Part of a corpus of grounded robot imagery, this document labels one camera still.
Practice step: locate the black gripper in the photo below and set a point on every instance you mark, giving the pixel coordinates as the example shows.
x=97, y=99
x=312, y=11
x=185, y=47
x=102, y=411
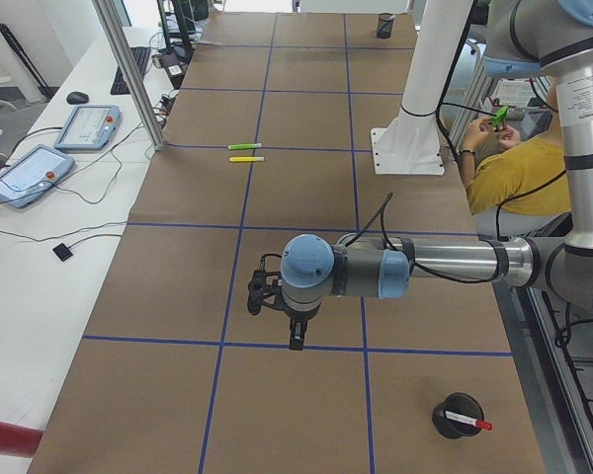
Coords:
x=298, y=316

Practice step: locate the red marker pen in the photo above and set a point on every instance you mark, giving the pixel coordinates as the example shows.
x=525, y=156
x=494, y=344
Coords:
x=467, y=420

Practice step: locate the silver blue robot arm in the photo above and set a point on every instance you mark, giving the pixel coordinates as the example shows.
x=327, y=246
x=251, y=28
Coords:
x=524, y=39

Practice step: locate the black pen cup near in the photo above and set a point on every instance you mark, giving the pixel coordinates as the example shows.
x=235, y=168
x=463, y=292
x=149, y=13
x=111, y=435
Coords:
x=458, y=402

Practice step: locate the yellow marker pen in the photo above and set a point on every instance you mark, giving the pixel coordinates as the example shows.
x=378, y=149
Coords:
x=246, y=159

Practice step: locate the green marker pen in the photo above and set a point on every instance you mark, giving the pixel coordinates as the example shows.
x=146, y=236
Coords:
x=245, y=146

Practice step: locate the small black square device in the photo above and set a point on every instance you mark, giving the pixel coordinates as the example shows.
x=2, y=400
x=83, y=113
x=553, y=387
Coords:
x=62, y=251

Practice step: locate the person in yellow shirt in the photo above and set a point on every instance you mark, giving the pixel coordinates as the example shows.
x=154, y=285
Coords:
x=525, y=178

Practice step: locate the white chair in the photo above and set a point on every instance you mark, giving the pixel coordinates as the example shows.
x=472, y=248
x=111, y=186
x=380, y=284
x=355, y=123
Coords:
x=490, y=224

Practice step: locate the green handheld object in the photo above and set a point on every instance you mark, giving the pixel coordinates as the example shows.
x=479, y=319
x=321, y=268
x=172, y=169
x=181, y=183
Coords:
x=499, y=119

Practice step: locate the blue teach pendant far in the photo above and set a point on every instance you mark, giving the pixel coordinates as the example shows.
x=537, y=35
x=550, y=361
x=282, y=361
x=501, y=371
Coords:
x=88, y=128

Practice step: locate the blue teach pendant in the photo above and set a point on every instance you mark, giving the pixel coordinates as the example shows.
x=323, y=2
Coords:
x=88, y=128
x=34, y=174

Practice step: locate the blue teach pendant near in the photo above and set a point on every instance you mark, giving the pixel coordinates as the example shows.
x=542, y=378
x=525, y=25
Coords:
x=34, y=174

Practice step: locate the black mesh pen cup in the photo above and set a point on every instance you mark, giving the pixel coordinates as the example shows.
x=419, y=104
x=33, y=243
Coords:
x=384, y=26

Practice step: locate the red cylinder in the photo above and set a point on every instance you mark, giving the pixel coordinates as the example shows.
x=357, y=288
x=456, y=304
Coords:
x=19, y=441

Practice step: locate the black computer mouse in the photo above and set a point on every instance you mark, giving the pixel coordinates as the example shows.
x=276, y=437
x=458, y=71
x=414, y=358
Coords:
x=77, y=98

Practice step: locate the aluminium frame post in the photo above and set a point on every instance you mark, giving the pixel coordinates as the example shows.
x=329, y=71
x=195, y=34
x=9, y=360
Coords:
x=112, y=27

